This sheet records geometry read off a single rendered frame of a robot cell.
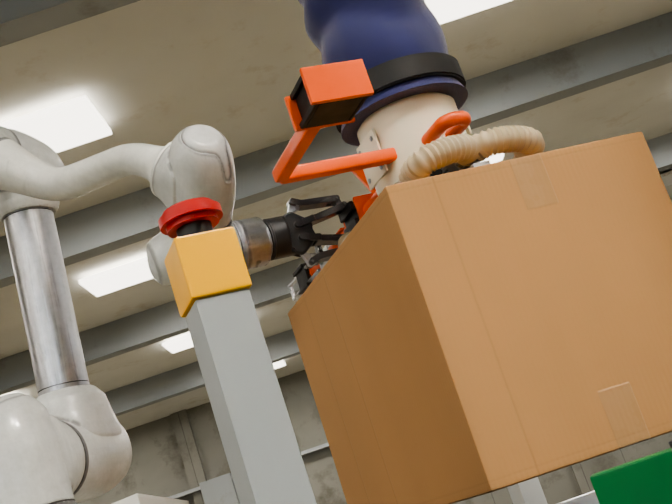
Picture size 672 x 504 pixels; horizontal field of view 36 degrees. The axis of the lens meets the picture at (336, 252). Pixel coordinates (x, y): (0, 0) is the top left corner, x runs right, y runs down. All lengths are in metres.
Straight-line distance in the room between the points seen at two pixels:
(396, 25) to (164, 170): 0.44
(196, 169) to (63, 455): 0.58
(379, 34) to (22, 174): 0.73
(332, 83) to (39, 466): 0.90
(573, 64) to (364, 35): 7.43
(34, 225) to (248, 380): 1.17
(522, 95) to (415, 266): 7.63
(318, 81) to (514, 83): 7.66
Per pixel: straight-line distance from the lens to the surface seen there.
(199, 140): 1.67
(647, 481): 0.96
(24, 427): 1.89
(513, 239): 1.36
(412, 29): 1.69
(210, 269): 1.08
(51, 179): 1.95
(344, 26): 1.70
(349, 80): 1.31
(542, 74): 8.99
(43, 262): 2.14
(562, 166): 1.43
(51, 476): 1.88
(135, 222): 8.77
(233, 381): 1.05
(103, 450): 2.04
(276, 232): 1.82
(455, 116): 1.57
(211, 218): 1.12
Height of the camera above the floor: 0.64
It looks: 16 degrees up
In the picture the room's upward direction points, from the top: 19 degrees counter-clockwise
